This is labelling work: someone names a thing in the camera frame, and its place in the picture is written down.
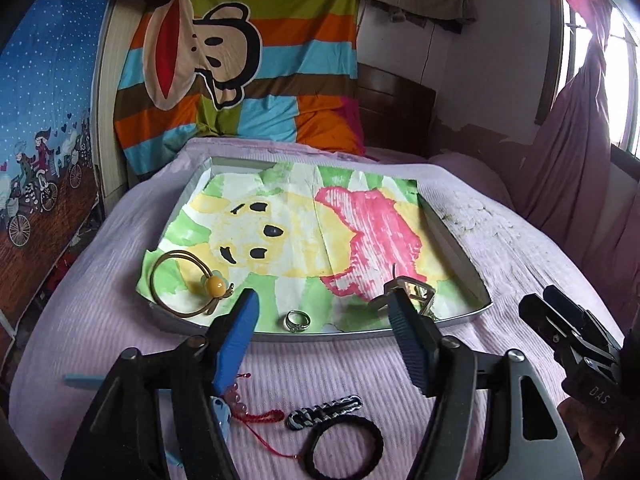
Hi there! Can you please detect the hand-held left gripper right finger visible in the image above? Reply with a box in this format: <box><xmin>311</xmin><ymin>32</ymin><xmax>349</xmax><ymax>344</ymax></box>
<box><xmin>384</xmin><ymin>287</ymin><xmax>586</xmax><ymax>480</ymax></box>

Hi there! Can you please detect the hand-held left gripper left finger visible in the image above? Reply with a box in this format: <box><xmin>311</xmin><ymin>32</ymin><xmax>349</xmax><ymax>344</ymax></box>
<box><xmin>60</xmin><ymin>287</ymin><xmax>261</xmax><ymax>480</ymax></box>

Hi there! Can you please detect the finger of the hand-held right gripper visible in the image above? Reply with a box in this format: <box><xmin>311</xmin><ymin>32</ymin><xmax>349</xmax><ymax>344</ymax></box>
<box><xmin>518</xmin><ymin>294</ymin><xmax>576</xmax><ymax>377</ymax></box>
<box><xmin>544</xmin><ymin>285</ymin><xmax>626</xmax><ymax>357</ymax></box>

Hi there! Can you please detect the pink bead bracelet red cord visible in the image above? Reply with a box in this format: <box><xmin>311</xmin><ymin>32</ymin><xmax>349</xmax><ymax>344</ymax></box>
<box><xmin>220</xmin><ymin>372</ymin><xmax>302</xmax><ymax>461</ymax></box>

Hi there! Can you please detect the grey shallow cardboard box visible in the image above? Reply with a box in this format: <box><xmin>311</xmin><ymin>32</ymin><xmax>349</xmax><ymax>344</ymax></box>
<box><xmin>132</xmin><ymin>156</ymin><xmax>493</xmax><ymax>343</ymax></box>

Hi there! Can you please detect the black hair tie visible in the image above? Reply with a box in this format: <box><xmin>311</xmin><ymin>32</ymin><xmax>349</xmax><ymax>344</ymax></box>
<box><xmin>302</xmin><ymin>419</ymin><xmax>385</xmax><ymax>480</ymax></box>

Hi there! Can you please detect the black white braided cord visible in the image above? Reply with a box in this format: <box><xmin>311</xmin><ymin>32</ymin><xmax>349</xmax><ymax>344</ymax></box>
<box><xmin>286</xmin><ymin>395</ymin><xmax>364</xmax><ymax>432</ymax></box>

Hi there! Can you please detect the metal hair clip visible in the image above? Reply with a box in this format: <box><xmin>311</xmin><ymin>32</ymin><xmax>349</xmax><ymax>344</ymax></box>
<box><xmin>370</xmin><ymin>264</ymin><xmax>442</xmax><ymax>322</ymax></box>

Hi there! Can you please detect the pink ribbed bedspread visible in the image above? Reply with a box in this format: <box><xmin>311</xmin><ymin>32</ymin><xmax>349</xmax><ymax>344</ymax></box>
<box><xmin>9</xmin><ymin>137</ymin><xmax>640</xmax><ymax>480</ymax></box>

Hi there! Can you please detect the cartoon printed paper liner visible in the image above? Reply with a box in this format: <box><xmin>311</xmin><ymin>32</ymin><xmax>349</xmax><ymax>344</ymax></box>
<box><xmin>134</xmin><ymin>161</ymin><xmax>458</xmax><ymax>333</ymax></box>

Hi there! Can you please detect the pink curtain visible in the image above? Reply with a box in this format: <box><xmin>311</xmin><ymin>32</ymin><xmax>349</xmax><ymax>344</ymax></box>
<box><xmin>510</xmin><ymin>0</ymin><xmax>640</xmax><ymax>333</ymax></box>

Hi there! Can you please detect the pink pillow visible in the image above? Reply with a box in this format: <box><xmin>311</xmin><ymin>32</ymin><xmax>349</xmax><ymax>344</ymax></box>
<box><xmin>429</xmin><ymin>152</ymin><xmax>517</xmax><ymax>212</ymax></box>

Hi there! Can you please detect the light blue stick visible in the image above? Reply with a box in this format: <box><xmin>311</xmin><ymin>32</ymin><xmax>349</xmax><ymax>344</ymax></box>
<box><xmin>63</xmin><ymin>372</ymin><xmax>99</xmax><ymax>390</ymax></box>

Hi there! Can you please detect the window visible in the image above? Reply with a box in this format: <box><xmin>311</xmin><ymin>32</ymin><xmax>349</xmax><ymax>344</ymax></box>
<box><xmin>549</xmin><ymin>0</ymin><xmax>640</xmax><ymax>163</ymax></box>

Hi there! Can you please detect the dark wooden headboard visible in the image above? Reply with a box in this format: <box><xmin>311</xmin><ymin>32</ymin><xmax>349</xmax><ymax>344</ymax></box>
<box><xmin>356</xmin><ymin>62</ymin><xmax>437</xmax><ymax>162</ymax></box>

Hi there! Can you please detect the striped cartoon monkey sheet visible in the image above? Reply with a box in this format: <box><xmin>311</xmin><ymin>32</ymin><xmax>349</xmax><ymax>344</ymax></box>
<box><xmin>112</xmin><ymin>0</ymin><xmax>375</xmax><ymax>182</ymax></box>

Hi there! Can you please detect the blue printed fabric wardrobe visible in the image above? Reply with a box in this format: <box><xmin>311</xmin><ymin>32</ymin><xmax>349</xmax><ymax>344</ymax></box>
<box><xmin>0</xmin><ymin>0</ymin><xmax>122</xmax><ymax>361</ymax></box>

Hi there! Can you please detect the silver ring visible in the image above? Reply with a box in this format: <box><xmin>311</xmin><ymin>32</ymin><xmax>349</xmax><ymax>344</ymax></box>
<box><xmin>283</xmin><ymin>310</ymin><xmax>312</xmax><ymax>334</ymax></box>

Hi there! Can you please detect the brown hair tie yellow bead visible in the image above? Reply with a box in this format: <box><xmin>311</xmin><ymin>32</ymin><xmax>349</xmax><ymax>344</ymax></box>
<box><xmin>150</xmin><ymin>249</ymin><xmax>235</xmax><ymax>319</ymax></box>

